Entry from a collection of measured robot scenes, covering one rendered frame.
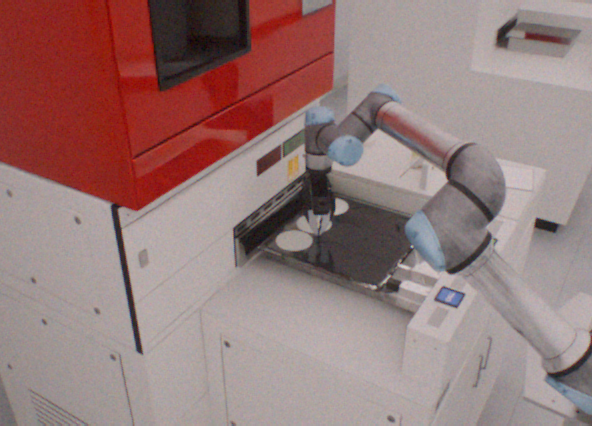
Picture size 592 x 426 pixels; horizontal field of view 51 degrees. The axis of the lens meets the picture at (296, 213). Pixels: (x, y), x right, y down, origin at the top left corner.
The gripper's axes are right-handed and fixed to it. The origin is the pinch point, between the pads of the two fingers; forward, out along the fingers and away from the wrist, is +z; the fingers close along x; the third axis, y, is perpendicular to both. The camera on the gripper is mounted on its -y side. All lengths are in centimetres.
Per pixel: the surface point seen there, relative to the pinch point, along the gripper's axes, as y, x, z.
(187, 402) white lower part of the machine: -22, 40, 36
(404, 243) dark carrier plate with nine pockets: -7.4, -22.5, 1.3
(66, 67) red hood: -25, 53, -58
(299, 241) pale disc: -1.6, 5.7, 1.3
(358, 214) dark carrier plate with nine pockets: 9.6, -13.9, 1.4
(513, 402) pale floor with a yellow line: 7, -79, 91
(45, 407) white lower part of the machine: 1, 84, 56
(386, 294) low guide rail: -21.6, -13.5, 6.6
